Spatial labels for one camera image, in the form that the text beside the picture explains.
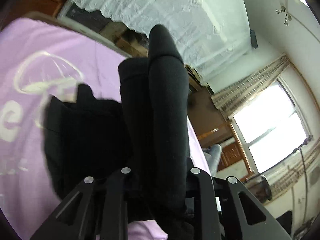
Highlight black jacket with yellow zipper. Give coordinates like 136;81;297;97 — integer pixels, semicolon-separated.
43;25;194;239

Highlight brown wooden desk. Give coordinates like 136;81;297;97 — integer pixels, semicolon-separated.
188;88;253;180

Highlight bright window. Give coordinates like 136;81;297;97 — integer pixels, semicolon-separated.
232;79;310;174

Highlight beige patterned curtain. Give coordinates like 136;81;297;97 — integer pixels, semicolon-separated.
211;55;290;120

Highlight lilac printed bed sheet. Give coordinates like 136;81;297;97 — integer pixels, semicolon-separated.
1;18;207;239

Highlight white crinkled cover cloth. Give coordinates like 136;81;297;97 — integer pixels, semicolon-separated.
59;0;252;83

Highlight brown wooden cabinet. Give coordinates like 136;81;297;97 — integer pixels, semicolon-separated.
13;0;67;17

